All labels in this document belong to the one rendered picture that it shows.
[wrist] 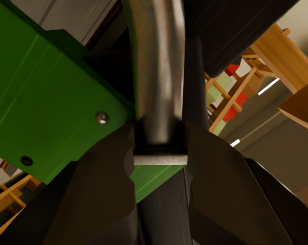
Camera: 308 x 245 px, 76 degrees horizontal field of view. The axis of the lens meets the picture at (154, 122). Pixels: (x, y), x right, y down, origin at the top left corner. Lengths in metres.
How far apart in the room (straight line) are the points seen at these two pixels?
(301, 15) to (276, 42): 8.82
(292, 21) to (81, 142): 9.57
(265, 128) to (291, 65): 6.72
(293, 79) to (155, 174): 0.85
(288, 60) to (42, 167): 0.91
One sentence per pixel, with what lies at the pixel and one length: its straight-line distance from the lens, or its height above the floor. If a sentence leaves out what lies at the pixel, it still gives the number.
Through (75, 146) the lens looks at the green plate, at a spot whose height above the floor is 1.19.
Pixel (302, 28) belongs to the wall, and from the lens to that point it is 9.75.
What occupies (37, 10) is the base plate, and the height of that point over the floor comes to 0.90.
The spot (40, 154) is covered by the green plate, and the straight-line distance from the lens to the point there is 0.20.
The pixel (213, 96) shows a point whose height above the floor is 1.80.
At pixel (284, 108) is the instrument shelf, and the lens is 0.71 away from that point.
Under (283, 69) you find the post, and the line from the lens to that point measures 0.96.
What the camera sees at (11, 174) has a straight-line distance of 0.42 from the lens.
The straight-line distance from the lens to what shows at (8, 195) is 6.02.
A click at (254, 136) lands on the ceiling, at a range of 7.68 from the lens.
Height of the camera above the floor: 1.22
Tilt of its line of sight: 4 degrees up
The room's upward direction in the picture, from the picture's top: 135 degrees clockwise
